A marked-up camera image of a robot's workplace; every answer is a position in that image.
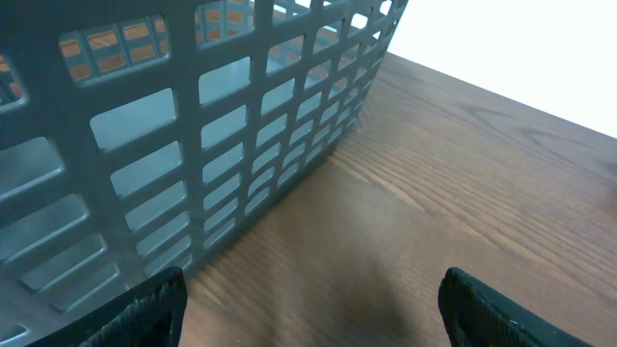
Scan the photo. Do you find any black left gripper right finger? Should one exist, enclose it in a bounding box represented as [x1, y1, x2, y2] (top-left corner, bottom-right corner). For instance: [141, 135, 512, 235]
[438, 267, 589, 347]

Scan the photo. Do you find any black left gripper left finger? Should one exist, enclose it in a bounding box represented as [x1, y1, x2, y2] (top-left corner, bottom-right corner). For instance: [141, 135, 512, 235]
[28, 266, 188, 347]

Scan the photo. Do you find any grey plastic shopping basket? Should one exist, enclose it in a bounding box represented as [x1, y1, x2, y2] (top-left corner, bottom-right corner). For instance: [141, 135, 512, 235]
[1, 0, 407, 346]

